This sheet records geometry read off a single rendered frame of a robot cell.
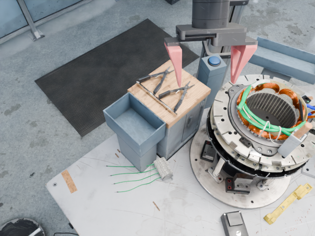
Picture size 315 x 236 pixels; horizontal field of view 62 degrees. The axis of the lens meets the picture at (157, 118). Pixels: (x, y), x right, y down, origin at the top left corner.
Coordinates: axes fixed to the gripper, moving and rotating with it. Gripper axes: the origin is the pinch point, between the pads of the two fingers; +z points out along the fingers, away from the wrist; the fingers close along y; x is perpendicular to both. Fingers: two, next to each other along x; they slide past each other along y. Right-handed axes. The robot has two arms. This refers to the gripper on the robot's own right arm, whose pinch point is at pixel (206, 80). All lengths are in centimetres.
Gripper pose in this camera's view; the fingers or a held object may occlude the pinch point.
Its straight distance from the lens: 47.6
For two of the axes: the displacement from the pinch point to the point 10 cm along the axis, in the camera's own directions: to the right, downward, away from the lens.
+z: 0.3, 8.9, 4.6
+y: 10.0, -0.7, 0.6
